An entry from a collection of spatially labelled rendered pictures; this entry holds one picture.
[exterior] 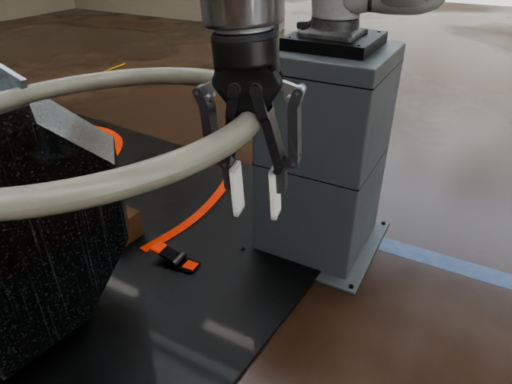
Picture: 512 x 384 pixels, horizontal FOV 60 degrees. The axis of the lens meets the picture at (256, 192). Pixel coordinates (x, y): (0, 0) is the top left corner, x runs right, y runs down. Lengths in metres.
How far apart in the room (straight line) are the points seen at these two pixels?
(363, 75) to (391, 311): 0.81
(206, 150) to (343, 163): 1.04
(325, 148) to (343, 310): 0.57
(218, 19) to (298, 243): 1.30
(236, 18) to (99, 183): 0.21
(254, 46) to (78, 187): 0.23
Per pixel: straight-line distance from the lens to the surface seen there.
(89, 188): 0.41
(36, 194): 0.42
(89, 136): 1.34
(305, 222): 1.62
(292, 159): 0.53
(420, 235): 2.04
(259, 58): 0.49
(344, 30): 1.48
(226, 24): 0.47
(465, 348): 1.62
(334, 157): 1.46
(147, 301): 1.64
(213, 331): 1.51
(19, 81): 0.84
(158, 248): 1.77
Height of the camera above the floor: 1.14
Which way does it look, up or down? 31 degrees down
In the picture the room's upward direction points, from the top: straight up
